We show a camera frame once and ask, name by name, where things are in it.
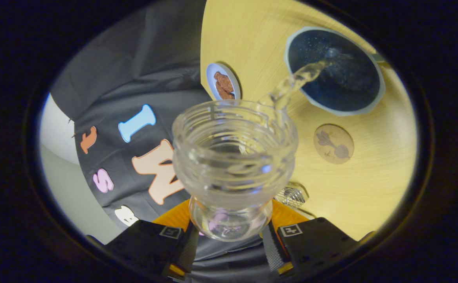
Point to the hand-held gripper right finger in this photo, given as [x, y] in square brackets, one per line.
[272, 251]

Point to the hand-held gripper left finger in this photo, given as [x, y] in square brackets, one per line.
[185, 247]

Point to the clear glass bottle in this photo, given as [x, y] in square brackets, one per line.
[232, 181]

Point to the round wooden coaster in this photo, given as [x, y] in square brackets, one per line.
[333, 143]

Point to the clear juice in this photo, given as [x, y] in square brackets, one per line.
[291, 82]

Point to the white cup with blue inside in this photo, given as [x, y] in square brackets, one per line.
[350, 86]

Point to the wooden table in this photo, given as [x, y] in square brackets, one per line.
[382, 165]

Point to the brown meat slice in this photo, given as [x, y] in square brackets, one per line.
[223, 80]
[227, 93]

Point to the light blue plate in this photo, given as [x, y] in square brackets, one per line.
[210, 78]

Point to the black backdrop cloth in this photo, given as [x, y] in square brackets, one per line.
[134, 70]

